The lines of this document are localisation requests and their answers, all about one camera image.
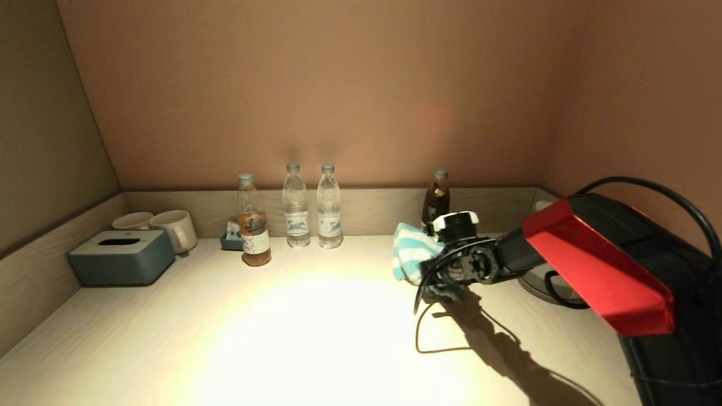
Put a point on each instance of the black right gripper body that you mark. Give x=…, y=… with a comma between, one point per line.
x=474, y=265

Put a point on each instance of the teal white striped towel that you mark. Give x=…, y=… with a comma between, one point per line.
x=412, y=254

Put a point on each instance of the black red right robot arm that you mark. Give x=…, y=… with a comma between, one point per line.
x=609, y=270

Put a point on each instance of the grey kettle base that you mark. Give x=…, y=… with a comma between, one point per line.
x=536, y=285

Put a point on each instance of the dark tea bottle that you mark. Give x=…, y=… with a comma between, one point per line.
x=436, y=200

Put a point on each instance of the clear water bottle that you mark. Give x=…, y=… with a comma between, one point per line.
x=296, y=220
x=329, y=220

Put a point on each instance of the half-full amber tea bottle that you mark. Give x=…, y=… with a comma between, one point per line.
x=255, y=237

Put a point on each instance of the small blue tray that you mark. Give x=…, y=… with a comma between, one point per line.
x=228, y=245

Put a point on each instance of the grey-blue tissue box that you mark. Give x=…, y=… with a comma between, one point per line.
x=118, y=262

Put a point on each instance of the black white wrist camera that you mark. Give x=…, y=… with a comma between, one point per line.
x=458, y=224

